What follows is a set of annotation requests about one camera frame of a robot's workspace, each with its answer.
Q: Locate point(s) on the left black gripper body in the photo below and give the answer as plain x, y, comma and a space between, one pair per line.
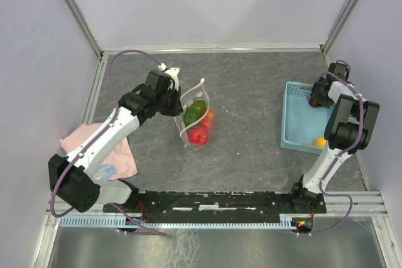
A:
171, 102

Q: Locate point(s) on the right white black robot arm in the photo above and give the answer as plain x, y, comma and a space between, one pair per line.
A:
349, 128

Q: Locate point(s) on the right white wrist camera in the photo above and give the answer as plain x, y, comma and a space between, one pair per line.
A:
341, 69

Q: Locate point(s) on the bright red fruit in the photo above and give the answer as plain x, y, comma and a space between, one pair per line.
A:
208, 121

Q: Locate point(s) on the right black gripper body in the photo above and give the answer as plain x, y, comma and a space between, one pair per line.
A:
318, 95

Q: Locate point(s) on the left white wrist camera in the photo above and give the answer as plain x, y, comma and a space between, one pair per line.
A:
173, 72

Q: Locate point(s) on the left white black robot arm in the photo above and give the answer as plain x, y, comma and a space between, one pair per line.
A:
72, 176

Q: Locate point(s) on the light blue cable duct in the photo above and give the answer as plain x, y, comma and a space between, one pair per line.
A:
120, 221

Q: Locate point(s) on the pink cloth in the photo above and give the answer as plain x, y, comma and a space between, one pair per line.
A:
120, 162

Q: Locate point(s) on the clear polka dot zip bag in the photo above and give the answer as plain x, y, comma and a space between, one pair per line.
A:
196, 122

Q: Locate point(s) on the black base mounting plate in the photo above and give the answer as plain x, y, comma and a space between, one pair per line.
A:
214, 207

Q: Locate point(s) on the dark red pointed fruit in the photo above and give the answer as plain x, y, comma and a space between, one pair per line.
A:
314, 104

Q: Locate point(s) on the green round fruit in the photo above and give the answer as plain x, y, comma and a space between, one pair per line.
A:
194, 112

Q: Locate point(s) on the red round apple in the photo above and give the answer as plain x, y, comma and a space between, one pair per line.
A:
198, 135

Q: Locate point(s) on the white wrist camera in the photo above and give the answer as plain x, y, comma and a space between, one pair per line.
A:
341, 69
173, 72

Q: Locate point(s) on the light blue plastic basket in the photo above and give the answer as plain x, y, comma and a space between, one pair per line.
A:
301, 124

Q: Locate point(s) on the yellow fruit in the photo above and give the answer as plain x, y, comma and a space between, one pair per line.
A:
320, 142

